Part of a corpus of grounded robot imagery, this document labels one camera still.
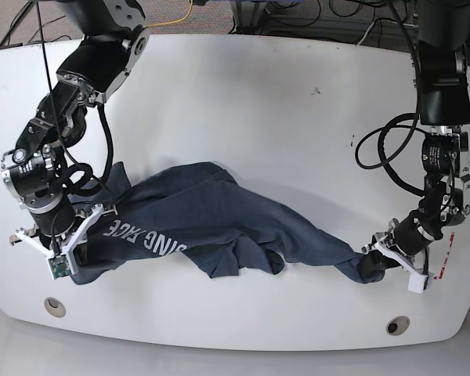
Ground red tape rectangle marking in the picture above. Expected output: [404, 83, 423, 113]
[433, 231, 455, 280]

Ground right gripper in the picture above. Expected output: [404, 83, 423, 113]
[27, 205, 76, 251]

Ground dark blue t-shirt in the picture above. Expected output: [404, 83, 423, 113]
[73, 162, 385, 285]

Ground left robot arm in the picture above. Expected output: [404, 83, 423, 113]
[389, 1, 470, 256]

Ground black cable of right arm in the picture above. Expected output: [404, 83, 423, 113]
[62, 105, 114, 197]

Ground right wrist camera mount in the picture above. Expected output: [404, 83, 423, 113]
[9, 201, 118, 280]

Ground table cable grommet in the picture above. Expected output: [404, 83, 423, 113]
[386, 316, 410, 336]
[44, 298, 66, 318]

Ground right table cable grommet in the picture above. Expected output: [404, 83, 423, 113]
[386, 316, 410, 336]

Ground left table cable grommet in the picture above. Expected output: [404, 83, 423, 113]
[44, 298, 66, 318]

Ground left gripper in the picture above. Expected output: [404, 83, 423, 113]
[392, 217, 435, 256]

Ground aluminium frame structure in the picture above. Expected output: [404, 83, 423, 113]
[229, 0, 417, 45]

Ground yellow cable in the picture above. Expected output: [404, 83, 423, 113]
[146, 0, 193, 28]

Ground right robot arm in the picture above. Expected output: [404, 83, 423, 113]
[1, 1, 150, 255]

